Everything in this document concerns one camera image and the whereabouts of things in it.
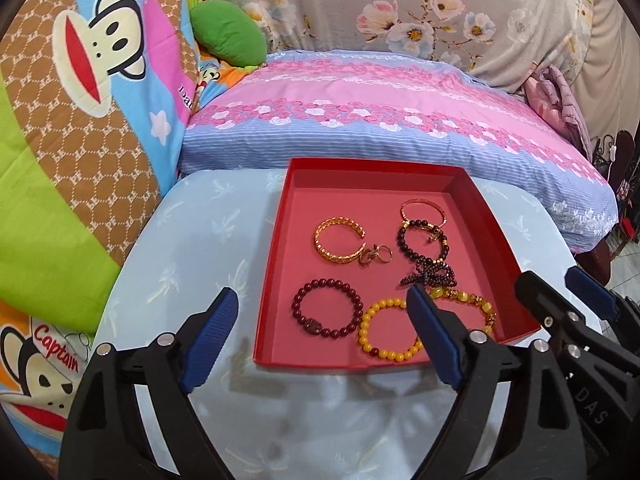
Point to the green cushion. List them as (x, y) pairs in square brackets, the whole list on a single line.
[(227, 35)]

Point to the dark chair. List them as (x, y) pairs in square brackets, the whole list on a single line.
[(622, 160)]

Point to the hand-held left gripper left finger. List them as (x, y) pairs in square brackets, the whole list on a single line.
[(212, 335)]

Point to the thin rose gold bangle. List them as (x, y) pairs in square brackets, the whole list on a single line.
[(422, 201)]

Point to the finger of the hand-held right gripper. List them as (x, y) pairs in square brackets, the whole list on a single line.
[(542, 305), (595, 295)]

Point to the colourful monkey print blanket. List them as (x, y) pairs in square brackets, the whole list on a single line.
[(100, 160)]

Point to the red shallow box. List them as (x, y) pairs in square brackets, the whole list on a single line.
[(325, 200)]

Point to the pink and blue pillow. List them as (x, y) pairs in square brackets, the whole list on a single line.
[(375, 85)]

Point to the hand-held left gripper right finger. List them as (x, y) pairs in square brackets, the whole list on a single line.
[(435, 335)]

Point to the beige curtain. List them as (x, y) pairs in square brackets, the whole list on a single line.
[(615, 60)]

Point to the pink quilted cloth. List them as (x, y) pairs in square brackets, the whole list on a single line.
[(560, 105)]

